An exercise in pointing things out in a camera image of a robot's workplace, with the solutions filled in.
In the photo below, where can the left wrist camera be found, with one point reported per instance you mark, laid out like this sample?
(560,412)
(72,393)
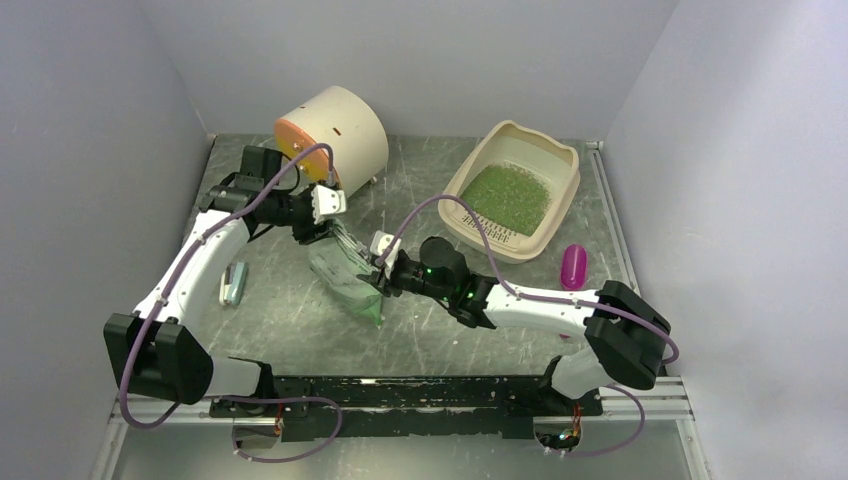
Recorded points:
(327,203)

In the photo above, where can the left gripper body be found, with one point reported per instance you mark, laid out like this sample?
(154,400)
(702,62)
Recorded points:
(302,218)

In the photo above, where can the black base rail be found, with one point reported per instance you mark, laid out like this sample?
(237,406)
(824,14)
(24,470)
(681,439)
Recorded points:
(310,408)

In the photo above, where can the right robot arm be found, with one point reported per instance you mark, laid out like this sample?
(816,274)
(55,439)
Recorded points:
(625,338)

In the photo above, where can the green litter pellets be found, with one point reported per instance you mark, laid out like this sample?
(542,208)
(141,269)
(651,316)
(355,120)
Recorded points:
(509,196)

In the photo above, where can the green cat litter bag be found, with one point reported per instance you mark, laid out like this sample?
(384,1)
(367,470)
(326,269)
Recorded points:
(339,261)

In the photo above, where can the light blue stapler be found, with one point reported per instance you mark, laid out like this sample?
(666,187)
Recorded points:
(232,284)

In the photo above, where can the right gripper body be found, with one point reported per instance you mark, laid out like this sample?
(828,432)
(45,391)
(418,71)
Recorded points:
(403,275)

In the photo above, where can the beige litter box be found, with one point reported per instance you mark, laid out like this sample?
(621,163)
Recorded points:
(552,162)

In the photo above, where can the round beige drawer cabinet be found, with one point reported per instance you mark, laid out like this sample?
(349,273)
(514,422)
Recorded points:
(342,120)

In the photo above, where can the magenta litter scoop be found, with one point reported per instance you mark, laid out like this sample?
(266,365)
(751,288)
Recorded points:
(574,268)

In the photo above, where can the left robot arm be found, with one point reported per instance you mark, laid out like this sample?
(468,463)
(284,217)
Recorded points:
(152,350)

